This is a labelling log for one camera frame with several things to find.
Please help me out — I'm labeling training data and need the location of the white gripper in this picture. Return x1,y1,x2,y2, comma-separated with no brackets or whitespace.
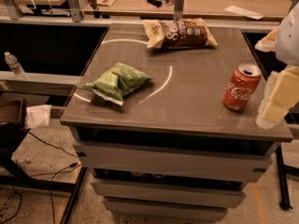
255,4,299,129

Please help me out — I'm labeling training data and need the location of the red coke can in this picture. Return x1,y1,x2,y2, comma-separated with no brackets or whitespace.
223,63,262,112

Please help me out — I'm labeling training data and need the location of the brown and yellow chip bag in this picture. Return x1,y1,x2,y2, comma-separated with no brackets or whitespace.
143,18,218,49

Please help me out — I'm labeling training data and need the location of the green jalapeno chip bag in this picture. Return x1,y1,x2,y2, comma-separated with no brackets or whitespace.
79,63,152,105

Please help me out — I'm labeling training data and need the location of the wooden background desk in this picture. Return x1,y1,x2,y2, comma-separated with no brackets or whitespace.
98,0,292,21

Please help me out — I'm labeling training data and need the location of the white paper sheet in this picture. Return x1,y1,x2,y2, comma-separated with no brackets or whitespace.
225,6,263,20

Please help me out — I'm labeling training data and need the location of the grey drawer cabinet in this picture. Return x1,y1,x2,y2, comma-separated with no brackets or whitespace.
61,24,292,221

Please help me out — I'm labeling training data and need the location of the white crumpled paper towel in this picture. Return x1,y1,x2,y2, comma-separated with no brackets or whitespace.
24,105,51,129

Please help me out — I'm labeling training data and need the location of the clear plastic water bottle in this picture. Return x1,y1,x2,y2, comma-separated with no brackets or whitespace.
5,51,27,80

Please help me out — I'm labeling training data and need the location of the black floor cable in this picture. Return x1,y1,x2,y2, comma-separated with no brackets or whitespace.
0,131,82,224

